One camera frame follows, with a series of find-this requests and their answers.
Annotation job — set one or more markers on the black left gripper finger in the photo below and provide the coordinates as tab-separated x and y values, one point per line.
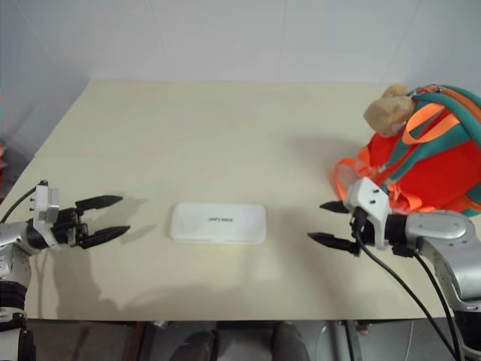
98	202
105	235

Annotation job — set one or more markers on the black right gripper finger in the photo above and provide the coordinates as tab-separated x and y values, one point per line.
330	240
331	206

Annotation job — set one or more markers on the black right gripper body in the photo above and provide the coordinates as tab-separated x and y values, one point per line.
360	230

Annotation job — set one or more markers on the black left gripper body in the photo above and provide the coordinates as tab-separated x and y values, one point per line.
67	225

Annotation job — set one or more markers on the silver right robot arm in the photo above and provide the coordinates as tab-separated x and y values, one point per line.
439	244

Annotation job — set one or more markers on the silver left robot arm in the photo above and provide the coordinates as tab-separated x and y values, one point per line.
15	240

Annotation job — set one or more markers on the orange and teal backpack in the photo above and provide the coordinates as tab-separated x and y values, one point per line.
421	158

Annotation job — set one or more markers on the white rectangular pouch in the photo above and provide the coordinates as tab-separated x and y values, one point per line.
219	224

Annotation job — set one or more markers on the dark rounded robot leg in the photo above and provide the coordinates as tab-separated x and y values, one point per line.
291	342

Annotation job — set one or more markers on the beige plush toy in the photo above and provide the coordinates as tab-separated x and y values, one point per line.
389	109

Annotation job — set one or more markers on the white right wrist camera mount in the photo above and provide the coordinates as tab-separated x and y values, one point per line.
370	210

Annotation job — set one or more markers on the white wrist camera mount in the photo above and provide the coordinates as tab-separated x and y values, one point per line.
370	210
45	210

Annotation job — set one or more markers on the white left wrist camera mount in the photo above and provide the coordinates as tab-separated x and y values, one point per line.
45	210

